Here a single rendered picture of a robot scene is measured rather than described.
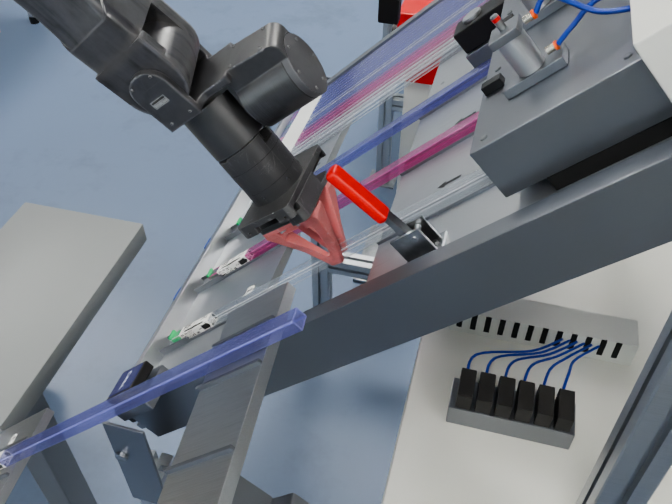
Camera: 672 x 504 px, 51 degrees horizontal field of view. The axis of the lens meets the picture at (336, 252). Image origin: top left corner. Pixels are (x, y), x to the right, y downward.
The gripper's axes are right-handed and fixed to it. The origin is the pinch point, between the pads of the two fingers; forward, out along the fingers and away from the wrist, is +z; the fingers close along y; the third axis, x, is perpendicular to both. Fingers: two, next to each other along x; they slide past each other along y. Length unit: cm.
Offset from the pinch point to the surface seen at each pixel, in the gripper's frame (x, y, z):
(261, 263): 16.7, 8.3, 2.4
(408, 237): -12.5, -7.2, -3.0
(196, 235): 111, 93, 31
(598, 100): -30.0, -6.5, -7.0
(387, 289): -9.7, -10.2, -0.9
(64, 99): 173, 151, -19
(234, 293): 20.0, 4.6, 2.7
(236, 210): 31.1, 27.0, 2.3
